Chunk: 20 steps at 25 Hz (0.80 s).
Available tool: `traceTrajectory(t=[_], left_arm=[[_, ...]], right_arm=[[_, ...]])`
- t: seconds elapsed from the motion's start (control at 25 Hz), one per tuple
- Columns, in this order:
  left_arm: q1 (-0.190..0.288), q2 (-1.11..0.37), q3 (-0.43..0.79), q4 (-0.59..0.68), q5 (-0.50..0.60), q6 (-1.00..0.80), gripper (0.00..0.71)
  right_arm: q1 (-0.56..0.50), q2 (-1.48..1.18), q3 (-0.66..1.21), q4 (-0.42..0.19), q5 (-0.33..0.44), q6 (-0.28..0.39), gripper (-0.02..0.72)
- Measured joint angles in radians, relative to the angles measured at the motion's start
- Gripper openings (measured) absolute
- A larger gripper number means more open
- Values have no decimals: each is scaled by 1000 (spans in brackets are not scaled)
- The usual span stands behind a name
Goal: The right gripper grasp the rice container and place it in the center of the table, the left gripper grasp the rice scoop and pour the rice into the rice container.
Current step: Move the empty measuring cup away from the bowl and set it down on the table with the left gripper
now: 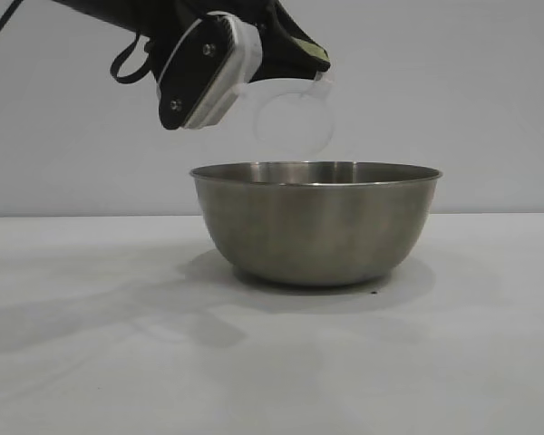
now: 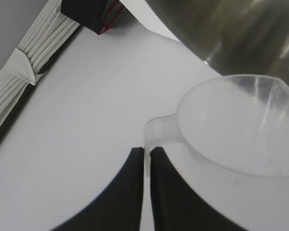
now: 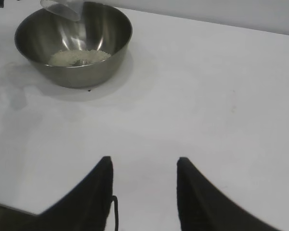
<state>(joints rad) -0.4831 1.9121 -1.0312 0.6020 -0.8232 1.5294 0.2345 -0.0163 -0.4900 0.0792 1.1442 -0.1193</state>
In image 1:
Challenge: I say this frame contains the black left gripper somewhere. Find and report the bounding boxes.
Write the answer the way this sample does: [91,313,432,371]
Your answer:
[199,0,332,84]

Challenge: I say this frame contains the translucent plastic measuring cup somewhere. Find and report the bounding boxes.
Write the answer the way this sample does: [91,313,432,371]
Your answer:
[235,74,337,160]

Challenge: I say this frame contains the stainless steel mixing bowl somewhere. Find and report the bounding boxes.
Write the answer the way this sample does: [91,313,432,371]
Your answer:
[189,159,443,287]

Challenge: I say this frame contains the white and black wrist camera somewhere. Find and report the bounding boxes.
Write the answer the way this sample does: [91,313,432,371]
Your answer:
[155,11,263,132]

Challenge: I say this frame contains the looped black left gripper cable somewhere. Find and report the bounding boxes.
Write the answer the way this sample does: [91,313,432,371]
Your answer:
[110,34,150,86]

